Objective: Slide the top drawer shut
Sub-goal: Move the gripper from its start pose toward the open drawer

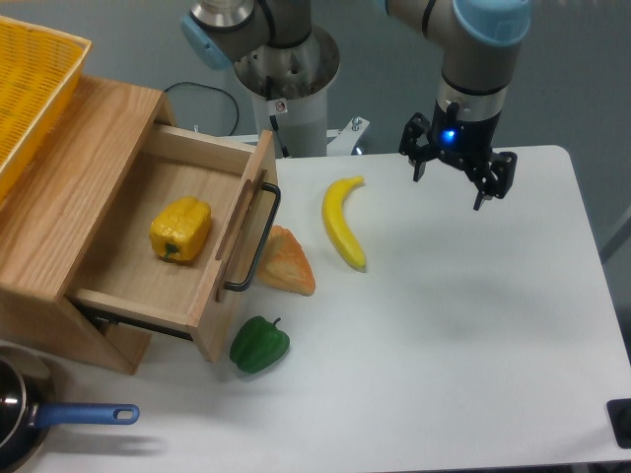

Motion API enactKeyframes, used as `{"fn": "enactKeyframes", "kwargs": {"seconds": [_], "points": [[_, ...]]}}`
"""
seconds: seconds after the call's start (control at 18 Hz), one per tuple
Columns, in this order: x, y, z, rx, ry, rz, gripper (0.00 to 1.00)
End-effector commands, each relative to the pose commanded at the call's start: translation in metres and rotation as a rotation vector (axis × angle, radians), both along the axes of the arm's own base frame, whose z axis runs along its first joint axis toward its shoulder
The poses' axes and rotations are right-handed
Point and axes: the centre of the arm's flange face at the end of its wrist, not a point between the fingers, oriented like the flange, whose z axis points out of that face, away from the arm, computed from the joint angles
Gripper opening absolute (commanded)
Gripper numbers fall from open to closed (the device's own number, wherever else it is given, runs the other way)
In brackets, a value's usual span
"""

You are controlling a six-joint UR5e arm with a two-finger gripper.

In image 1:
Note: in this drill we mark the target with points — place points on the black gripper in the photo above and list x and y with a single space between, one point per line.
464 145

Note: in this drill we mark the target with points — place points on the wooden top drawer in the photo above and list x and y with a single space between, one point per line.
122 280

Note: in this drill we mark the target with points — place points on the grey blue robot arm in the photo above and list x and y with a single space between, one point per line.
480 41

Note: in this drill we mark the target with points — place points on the wooden drawer cabinet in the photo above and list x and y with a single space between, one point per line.
51 216

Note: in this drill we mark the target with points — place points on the yellow banana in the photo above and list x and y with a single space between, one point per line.
335 224

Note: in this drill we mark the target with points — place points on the orange pastry bread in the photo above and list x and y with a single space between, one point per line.
284 265

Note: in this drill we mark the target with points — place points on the green bell pepper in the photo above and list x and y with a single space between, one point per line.
259 344

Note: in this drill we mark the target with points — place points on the yellow bell pepper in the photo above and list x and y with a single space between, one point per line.
178 233

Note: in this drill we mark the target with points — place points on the black corner clamp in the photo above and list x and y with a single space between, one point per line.
619 411

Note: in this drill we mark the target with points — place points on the yellow plastic basket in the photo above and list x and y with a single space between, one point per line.
40 70

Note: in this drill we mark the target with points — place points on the blue handled frying pan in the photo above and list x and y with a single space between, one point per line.
29 408

